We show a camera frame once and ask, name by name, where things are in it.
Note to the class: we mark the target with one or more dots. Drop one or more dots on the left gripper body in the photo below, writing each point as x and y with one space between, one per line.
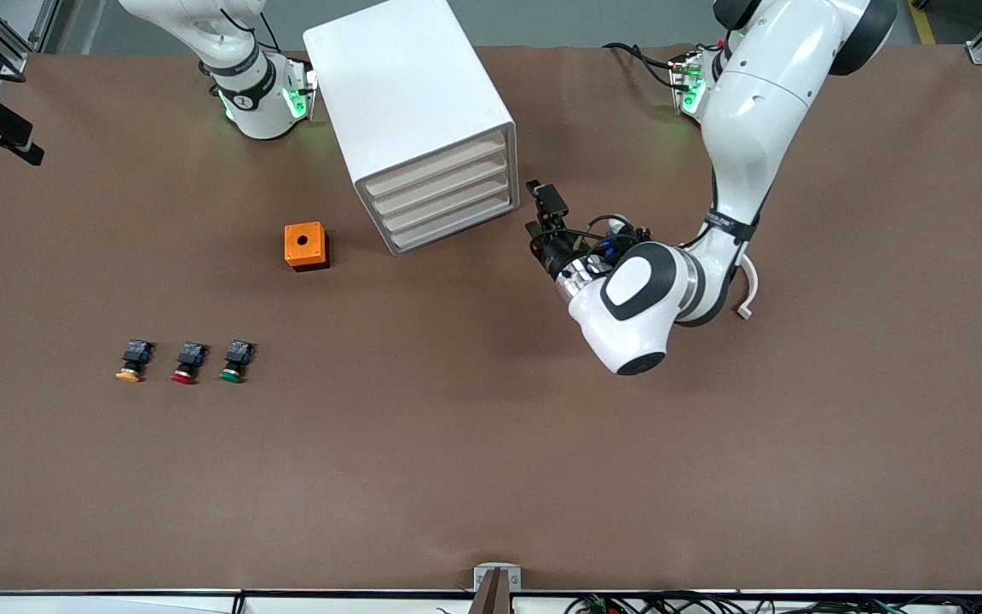
553 253

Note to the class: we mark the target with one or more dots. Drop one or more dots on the yellow mushroom push button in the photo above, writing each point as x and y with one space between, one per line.
135 354

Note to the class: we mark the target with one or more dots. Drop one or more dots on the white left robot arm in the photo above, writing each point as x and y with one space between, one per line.
755 111

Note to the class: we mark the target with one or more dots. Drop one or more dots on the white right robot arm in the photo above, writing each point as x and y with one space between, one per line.
252 102

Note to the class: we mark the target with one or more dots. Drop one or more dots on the green mushroom push button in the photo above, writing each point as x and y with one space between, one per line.
238 354

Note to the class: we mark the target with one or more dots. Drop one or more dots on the red mushroom push button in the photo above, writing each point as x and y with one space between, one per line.
190 356

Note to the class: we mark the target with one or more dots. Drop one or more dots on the white flat board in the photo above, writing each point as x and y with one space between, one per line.
406 85

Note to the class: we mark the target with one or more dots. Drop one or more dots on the orange button enclosure box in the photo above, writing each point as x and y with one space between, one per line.
303 243

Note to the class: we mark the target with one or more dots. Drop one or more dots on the metal table edge bracket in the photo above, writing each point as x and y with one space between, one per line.
497 584

